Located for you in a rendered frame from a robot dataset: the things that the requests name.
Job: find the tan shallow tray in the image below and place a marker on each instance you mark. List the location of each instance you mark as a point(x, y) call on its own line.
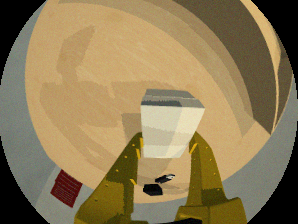
point(244, 34)

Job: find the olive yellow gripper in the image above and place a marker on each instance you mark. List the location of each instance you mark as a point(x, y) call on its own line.
point(113, 199)

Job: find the black usb flash drive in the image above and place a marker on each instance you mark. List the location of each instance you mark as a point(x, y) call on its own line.
point(164, 178)

